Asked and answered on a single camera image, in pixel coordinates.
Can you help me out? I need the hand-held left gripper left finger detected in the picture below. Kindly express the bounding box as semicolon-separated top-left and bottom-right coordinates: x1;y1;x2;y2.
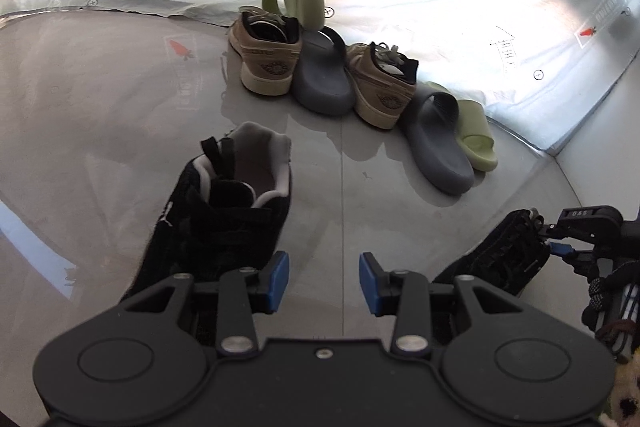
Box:
117;251;291;355

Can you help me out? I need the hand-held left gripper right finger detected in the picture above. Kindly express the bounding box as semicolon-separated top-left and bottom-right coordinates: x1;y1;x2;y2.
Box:
359;252;528;354

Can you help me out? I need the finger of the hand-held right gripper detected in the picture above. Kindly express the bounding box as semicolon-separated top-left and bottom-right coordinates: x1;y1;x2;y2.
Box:
549;241;597;276
531;208;562;240

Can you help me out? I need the black sneaker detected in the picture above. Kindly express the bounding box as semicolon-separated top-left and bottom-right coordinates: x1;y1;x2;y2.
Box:
120;122;293;308
432;208;551;303

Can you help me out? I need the grey foam slide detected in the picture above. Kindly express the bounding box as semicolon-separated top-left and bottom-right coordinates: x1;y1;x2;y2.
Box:
404;91;475;194
291;26;357;116

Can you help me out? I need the tan suede sneaker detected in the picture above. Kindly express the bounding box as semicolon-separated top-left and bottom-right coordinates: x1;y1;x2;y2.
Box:
228;6;303;96
345;42;418;130

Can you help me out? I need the beige fuzzy cloth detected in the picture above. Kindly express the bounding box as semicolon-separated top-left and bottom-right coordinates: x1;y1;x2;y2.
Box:
600;347;640;427

